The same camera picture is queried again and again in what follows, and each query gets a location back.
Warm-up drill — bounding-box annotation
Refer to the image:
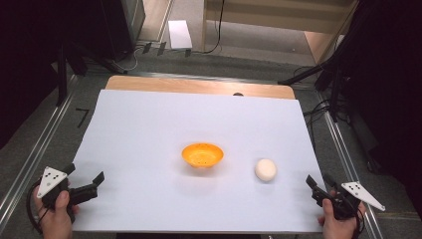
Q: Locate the black metal stand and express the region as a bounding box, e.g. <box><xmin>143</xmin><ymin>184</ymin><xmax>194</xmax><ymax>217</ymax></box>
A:
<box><xmin>278</xmin><ymin>49</ymin><xmax>352</xmax><ymax>123</ymax></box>
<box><xmin>54</xmin><ymin>38</ymin><xmax>128</xmax><ymax>108</ymax></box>

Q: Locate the bundle of black floor cables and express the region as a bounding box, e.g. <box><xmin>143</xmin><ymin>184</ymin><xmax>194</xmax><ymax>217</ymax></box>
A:
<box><xmin>293</xmin><ymin>66</ymin><xmax>352</xmax><ymax>153</ymax></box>

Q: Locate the dark grey cabinet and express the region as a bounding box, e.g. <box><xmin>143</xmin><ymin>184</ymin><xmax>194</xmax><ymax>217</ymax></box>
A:
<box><xmin>99</xmin><ymin>0</ymin><xmax>147</xmax><ymax>61</ymax></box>

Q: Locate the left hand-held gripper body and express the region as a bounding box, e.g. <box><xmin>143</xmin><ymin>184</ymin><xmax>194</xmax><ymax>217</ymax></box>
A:
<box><xmin>36</xmin><ymin>165</ymin><xmax>80</xmax><ymax>224</ymax></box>

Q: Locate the person's right hand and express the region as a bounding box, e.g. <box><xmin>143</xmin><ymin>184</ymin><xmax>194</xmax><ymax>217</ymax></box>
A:
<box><xmin>317</xmin><ymin>189</ymin><xmax>366</xmax><ymax>239</ymax></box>

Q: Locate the person's left hand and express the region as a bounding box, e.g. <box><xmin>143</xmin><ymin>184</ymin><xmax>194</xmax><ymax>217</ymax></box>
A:
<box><xmin>32</xmin><ymin>180</ymin><xmax>81</xmax><ymax>239</ymax></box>

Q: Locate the black hanging cable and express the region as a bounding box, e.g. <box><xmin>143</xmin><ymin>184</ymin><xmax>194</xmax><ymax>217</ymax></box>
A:
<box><xmin>202</xmin><ymin>0</ymin><xmax>226</xmax><ymax>55</ymax></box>

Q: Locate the orange bowl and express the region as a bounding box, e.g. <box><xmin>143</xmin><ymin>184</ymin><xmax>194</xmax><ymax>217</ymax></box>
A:
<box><xmin>180</xmin><ymin>142</ymin><xmax>225</xmax><ymax>169</ymax></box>

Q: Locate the metal floor rail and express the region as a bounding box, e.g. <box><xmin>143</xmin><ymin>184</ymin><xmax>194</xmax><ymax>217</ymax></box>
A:
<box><xmin>0</xmin><ymin>74</ymin><xmax>80</xmax><ymax>230</ymax></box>
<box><xmin>316</xmin><ymin>93</ymin><xmax>386</xmax><ymax>239</ymax></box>

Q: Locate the white flat box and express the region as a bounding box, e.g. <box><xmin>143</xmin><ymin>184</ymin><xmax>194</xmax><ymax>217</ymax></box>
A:
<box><xmin>167</xmin><ymin>19</ymin><xmax>194</xmax><ymax>51</ymax></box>

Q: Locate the wooden table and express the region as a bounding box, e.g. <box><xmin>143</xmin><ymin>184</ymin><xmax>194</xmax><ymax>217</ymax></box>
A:
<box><xmin>105</xmin><ymin>75</ymin><xmax>297</xmax><ymax>101</ymax></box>

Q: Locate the light wooden shelf unit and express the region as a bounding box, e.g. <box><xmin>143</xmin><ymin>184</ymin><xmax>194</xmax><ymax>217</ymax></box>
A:
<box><xmin>200</xmin><ymin>0</ymin><xmax>361</xmax><ymax>66</ymax></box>

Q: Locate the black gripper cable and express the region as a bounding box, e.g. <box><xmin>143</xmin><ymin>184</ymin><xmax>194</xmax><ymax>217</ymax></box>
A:
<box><xmin>351</xmin><ymin>207</ymin><xmax>366</xmax><ymax>239</ymax></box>
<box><xmin>25</xmin><ymin>180</ymin><xmax>46</xmax><ymax>236</ymax></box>

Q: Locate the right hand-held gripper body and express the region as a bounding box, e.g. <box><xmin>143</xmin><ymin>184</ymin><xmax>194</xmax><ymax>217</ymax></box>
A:
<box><xmin>330</xmin><ymin>181</ymin><xmax>386</xmax><ymax>221</ymax></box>

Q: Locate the white paper sheet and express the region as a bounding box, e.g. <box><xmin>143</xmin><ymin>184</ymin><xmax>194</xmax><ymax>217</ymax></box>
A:
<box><xmin>71</xmin><ymin>89</ymin><xmax>328</xmax><ymax>234</ymax></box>

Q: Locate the white floor cable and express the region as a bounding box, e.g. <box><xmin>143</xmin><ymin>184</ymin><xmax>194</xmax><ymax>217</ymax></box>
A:
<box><xmin>110</xmin><ymin>46</ymin><xmax>147</xmax><ymax>73</ymax></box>

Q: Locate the white round bun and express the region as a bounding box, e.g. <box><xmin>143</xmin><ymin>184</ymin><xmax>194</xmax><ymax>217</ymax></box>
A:
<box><xmin>254</xmin><ymin>157</ymin><xmax>278</xmax><ymax>182</ymax></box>

